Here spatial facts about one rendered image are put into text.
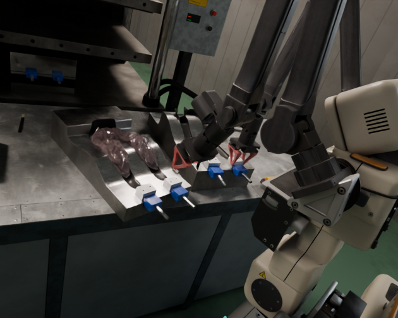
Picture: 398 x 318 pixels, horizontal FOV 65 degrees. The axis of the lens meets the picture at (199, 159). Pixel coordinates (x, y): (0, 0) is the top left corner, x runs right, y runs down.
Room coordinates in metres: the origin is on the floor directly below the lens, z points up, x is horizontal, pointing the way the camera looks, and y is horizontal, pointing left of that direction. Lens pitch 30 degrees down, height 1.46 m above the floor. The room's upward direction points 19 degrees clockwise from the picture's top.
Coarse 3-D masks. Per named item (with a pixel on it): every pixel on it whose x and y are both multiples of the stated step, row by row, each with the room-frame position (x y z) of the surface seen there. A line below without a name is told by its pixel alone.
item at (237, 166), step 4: (232, 156) 1.06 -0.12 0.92; (228, 160) 1.05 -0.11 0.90; (240, 160) 1.05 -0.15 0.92; (228, 164) 1.04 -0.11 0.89; (236, 164) 1.03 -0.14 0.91; (240, 164) 1.04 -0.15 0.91; (232, 168) 1.02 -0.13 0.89; (236, 168) 1.01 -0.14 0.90; (240, 168) 1.01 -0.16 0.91; (244, 168) 1.02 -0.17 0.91; (236, 172) 1.00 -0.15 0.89; (240, 172) 1.00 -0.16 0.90; (244, 172) 1.01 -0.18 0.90; (236, 176) 0.99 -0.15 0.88; (240, 176) 1.00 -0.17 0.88; (244, 176) 0.99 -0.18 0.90; (248, 180) 0.96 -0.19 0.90
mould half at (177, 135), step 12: (156, 120) 1.27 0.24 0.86; (168, 120) 1.17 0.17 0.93; (192, 120) 1.24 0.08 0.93; (156, 132) 1.23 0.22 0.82; (168, 132) 1.15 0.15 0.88; (180, 132) 1.15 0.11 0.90; (192, 132) 1.18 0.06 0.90; (168, 144) 1.13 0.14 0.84; (180, 156) 1.03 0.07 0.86; (216, 156) 1.07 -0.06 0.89; (240, 156) 1.14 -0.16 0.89; (180, 168) 1.01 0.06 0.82; (192, 168) 0.95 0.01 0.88; (204, 168) 0.96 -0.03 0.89; (228, 168) 1.01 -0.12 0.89; (252, 168) 1.07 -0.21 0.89; (192, 180) 0.94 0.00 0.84; (204, 180) 0.95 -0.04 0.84; (216, 180) 0.98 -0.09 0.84; (228, 180) 1.02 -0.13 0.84; (240, 180) 1.05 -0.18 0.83
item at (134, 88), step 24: (0, 48) 1.68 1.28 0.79; (0, 72) 1.38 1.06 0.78; (96, 72) 1.80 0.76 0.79; (120, 72) 1.94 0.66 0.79; (0, 96) 1.16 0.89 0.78; (24, 96) 1.23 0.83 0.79; (48, 96) 1.30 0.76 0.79; (72, 96) 1.38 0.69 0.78; (96, 96) 1.47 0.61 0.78; (120, 96) 1.57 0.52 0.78
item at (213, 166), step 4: (208, 160) 0.97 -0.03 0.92; (212, 160) 0.98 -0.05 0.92; (216, 160) 0.99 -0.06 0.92; (204, 164) 0.98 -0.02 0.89; (208, 164) 0.96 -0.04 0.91; (212, 164) 0.97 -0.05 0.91; (216, 164) 0.98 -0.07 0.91; (208, 168) 0.96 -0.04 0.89; (212, 168) 0.95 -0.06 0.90; (216, 168) 0.96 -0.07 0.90; (220, 168) 0.97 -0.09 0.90; (208, 172) 0.95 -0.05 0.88; (212, 172) 0.94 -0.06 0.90; (216, 172) 0.93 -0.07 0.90; (220, 172) 0.95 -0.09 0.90; (212, 176) 0.93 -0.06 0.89; (216, 176) 0.94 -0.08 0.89; (220, 176) 0.93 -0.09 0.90; (220, 180) 0.92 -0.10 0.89; (224, 184) 0.90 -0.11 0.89
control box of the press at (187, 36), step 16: (192, 0) 1.78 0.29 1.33; (208, 0) 1.84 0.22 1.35; (224, 0) 1.89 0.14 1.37; (176, 16) 1.74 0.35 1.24; (192, 16) 1.80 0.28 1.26; (208, 16) 1.85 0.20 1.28; (224, 16) 1.91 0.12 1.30; (176, 32) 1.76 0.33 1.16; (192, 32) 1.81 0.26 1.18; (208, 32) 1.87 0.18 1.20; (176, 48) 1.77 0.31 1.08; (192, 48) 1.83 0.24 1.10; (208, 48) 1.89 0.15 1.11; (176, 64) 1.89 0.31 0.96; (176, 80) 1.86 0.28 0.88; (176, 96) 1.87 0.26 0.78
